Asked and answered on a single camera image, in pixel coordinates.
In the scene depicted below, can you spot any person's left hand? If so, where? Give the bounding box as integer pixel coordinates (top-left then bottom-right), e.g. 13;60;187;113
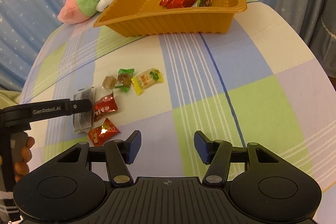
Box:
14;136;35;182

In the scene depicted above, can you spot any orange plastic tray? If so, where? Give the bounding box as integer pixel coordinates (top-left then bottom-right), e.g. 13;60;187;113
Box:
93;0;247;37

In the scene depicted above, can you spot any red cartoon candy packet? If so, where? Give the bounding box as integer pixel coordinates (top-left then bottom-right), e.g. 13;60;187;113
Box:
88;118;120;147

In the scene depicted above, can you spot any clear black-printed snack packet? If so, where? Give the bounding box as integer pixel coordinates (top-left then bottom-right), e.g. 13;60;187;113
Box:
72;87;96;134

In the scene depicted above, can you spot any green brown candy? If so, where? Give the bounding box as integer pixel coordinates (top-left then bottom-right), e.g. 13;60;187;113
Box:
114;68;134;93

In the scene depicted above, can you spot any grey lace-trimmed curtain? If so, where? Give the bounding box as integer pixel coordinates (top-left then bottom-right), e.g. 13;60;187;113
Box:
299;0;335;78

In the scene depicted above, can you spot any small red twisted candy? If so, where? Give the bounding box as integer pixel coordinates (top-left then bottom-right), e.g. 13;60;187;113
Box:
159;0;173;7

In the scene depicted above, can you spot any checkered tablecloth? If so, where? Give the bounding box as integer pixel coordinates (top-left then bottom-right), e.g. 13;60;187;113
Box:
21;0;335;223

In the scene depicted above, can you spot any red foil candy packet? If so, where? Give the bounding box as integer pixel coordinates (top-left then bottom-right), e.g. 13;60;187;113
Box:
93;92;118;122

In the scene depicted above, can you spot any large red snack packet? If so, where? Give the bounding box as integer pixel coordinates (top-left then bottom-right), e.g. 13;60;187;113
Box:
166;0;197;9

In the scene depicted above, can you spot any clear brown candy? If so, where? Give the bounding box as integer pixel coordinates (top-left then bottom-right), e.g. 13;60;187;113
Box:
102;76;117;90

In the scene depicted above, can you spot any yellow candy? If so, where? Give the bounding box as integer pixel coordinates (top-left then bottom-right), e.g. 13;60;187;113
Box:
131;68;163;96

